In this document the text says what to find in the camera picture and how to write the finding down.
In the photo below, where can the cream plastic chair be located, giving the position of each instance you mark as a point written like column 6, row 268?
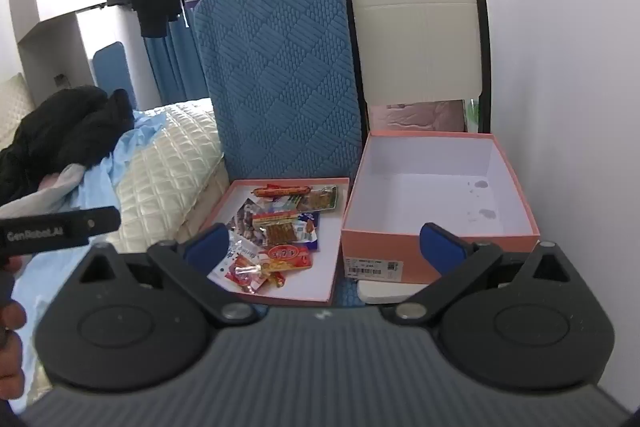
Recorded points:
column 420, row 42

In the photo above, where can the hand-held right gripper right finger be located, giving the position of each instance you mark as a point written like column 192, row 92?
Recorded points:
column 440, row 249

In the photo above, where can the cream quilted bedspread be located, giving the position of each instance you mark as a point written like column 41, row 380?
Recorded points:
column 165, row 177

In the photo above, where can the blue curtain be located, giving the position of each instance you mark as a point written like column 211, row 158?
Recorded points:
column 175, row 62

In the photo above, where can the blue white snack packet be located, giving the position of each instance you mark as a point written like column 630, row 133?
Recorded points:
column 311, row 243

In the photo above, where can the white green package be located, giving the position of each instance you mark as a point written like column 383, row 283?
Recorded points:
column 472, row 117

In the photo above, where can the blue padded panel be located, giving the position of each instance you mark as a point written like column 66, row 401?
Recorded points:
column 114, row 74

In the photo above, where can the light blue sheet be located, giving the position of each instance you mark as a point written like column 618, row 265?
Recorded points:
column 120, row 162

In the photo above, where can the red foil candy bag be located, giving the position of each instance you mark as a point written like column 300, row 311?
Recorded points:
column 247, row 276

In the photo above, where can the cream quilted headboard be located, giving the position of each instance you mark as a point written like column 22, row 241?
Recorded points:
column 15, row 107

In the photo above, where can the black garment on bed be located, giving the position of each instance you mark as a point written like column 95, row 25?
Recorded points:
column 60, row 132

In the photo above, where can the blue quilted chair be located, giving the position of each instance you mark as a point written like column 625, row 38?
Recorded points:
column 280, row 72

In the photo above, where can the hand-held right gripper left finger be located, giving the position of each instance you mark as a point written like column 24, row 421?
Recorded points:
column 206, row 244

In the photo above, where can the red sausage stick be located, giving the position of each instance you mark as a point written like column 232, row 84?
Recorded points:
column 280, row 190

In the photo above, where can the pink cardboard box lid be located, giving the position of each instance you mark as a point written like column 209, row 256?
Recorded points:
column 327, row 252

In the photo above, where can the orange snack packet red label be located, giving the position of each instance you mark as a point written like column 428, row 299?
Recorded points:
column 282, row 232

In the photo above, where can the person's left hand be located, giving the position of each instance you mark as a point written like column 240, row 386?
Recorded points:
column 12, row 322

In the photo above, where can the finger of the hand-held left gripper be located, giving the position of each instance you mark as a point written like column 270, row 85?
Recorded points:
column 95, row 221

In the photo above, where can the pink cardboard shoe box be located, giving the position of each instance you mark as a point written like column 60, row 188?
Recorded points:
column 425, row 197

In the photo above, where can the brown photo snack packet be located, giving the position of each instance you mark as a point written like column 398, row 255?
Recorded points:
column 245, row 219

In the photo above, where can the clear golden snack packet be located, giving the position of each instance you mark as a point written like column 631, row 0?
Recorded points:
column 320, row 198

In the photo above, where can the grey cloth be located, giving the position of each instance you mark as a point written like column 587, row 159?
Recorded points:
column 45, row 197

